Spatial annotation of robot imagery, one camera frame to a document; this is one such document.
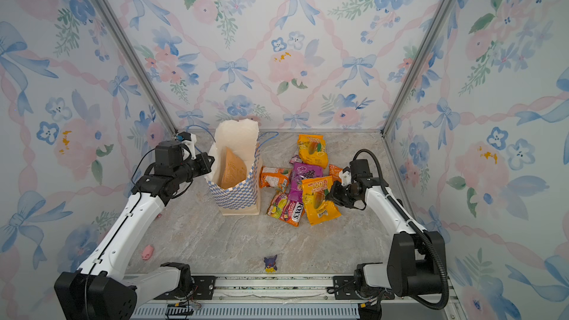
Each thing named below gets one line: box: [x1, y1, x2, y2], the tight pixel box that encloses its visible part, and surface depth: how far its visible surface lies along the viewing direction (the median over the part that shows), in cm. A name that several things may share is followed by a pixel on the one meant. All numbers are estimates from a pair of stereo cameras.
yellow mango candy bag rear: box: [297, 134, 329, 169], surface depth 105 cm
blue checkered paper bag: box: [204, 118, 263, 216], surface depth 84 cm
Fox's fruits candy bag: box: [266, 192, 306, 227], surface depth 92 cm
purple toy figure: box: [263, 254, 278, 273], surface depth 77 cm
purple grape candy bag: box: [288, 162, 324, 203], surface depth 98 cm
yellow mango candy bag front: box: [301, 175, 342, 226], surface depth 87 cm
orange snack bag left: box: [259, 165, 292, 193], surface depth 98 cm
